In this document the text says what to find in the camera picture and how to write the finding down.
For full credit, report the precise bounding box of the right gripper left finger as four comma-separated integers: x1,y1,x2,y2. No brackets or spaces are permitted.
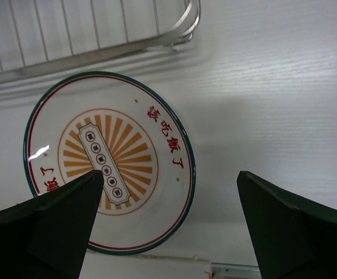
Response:
0,170,104,278

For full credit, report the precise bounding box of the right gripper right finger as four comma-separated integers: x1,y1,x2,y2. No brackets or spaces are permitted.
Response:
237,171,337,278

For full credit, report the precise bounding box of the orange sunburst plate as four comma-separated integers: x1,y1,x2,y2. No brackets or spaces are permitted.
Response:
23,71,196,256

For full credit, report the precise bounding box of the wire dish rack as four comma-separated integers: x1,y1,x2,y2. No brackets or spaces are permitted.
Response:
0,1,201,84

